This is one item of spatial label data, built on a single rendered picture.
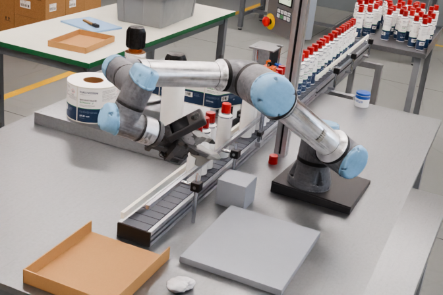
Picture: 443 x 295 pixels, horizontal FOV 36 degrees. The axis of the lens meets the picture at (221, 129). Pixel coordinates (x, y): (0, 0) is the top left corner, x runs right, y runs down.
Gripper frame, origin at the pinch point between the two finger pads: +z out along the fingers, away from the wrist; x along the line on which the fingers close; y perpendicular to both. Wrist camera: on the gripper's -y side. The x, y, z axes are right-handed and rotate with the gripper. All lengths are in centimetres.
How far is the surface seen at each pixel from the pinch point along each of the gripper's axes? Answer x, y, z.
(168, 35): -218, 85, 97
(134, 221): 5.4, 30.3, -9.2
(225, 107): -38.9, 10.2, 24.6
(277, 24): -66, -15, 40
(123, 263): 20.2, 31.9, -14.6
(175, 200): -4.9, 27.4, 6.1
